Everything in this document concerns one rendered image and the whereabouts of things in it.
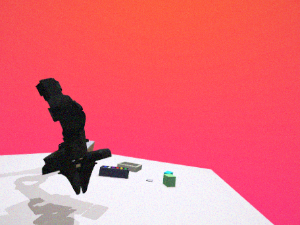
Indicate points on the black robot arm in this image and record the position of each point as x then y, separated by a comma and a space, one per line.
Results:
71, 117

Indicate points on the green cube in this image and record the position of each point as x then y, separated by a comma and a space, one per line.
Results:
169, 180

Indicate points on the beige shallow tray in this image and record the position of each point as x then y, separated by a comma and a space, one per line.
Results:
133, 167

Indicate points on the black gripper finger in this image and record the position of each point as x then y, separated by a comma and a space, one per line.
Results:
74, 178
85, 173

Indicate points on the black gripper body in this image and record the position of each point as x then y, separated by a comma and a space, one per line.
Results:
87, 157

